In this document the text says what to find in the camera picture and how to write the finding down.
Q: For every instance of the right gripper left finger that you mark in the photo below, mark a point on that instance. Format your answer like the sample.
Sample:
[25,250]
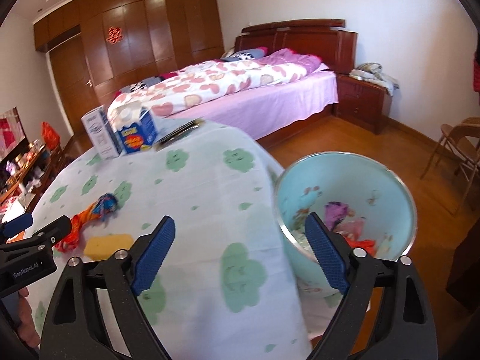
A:
[74,327]

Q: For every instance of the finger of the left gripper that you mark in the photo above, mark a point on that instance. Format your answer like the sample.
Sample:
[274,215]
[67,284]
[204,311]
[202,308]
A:
[15,226]
[48,236]

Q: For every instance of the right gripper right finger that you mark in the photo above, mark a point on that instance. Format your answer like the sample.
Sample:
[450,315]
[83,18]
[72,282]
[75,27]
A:
[404,327]

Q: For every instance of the yellow sponge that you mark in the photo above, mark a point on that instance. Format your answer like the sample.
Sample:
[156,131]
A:
[99,248]

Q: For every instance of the orange blue foil wrapper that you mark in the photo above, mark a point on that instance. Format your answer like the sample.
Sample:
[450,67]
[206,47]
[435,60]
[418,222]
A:
[97,211]

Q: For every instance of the purple snack wrapper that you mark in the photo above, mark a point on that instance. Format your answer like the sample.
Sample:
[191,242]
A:
[335,213]

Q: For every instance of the red plastic bag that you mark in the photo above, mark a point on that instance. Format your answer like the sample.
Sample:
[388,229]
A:
[368,245]

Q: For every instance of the pink translucent plastic bag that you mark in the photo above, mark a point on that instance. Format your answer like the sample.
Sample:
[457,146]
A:
[351,229]

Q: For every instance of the light blue trash bin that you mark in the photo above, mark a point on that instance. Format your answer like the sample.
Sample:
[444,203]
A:
[353,195]

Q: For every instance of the person's left hand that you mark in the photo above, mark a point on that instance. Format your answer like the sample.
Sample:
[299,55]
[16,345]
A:
[26,330]

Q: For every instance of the cluttered wooden tv cabinet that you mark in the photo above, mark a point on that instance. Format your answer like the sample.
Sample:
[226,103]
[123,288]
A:
[33,179]

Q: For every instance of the red gift bag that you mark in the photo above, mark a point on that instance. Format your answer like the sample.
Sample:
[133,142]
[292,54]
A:
[49,136]

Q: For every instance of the television with red cover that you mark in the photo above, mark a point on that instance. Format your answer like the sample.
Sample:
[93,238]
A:
[13,142]

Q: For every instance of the white tall milk carton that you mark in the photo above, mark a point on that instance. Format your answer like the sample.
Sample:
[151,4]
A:
[101,134]

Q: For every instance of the blue LOOK milk carton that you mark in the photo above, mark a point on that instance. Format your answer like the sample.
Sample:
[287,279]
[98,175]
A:
[135,127]

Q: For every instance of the green cloud pattern tablecloth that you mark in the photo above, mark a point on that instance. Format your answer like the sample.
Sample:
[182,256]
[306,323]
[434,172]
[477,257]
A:
[226,289]

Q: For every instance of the wooden door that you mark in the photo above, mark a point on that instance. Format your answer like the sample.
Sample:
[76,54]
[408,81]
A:
[73,81]

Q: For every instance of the dark snack packet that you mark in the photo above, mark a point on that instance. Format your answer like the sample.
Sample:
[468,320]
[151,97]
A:
[178,133]

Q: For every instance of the brown folding chair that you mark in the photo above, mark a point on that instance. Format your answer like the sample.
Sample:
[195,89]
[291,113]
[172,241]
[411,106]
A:
[462,140]

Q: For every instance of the red double happiness decal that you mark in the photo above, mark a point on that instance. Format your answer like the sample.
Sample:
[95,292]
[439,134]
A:
[114,35]

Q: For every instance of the heart pattern duvet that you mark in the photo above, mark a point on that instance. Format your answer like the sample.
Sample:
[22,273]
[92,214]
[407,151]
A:
[204,82]

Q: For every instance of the wooden nightstand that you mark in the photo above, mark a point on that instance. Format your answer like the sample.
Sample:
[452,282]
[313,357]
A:
[363,104]

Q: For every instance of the brown wooden wardrobe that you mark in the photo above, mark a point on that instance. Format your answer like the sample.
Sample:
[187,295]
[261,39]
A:
[160,36]

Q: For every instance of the clothes pile on nightstand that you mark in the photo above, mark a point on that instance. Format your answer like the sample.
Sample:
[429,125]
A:
[373,74]

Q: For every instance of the wooden bed with headboard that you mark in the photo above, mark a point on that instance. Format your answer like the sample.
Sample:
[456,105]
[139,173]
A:
[323,46]

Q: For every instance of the hanging dark clothes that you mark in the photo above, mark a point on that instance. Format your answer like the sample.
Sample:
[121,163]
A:
[476,73]

